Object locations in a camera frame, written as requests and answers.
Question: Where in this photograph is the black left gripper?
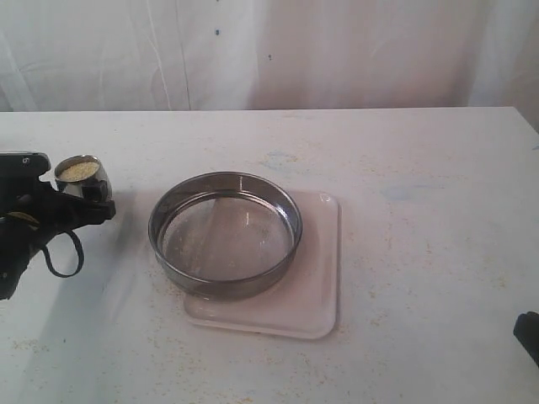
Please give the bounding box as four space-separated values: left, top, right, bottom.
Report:
1 178 116 300

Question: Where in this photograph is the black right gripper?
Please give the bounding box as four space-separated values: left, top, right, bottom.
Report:
513 311 539 365

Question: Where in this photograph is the stainless steel cup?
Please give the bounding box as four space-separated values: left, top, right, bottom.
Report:
54 155 112 203

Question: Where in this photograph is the yellow and white grain mix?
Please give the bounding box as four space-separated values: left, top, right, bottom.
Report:
58 162 100 183

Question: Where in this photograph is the round steel mesh sieve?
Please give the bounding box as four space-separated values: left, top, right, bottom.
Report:
148 172 303 300

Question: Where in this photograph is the white curtain backdrop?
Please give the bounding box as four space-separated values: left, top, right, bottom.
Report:
1 1 538 111

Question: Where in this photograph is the white square plastic tray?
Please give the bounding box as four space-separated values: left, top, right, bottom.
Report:
184 190 340 340

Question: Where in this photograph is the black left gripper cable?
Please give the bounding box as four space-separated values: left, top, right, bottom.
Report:
41 229 85 278

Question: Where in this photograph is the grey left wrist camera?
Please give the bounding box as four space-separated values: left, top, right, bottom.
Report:
1 151 51 189

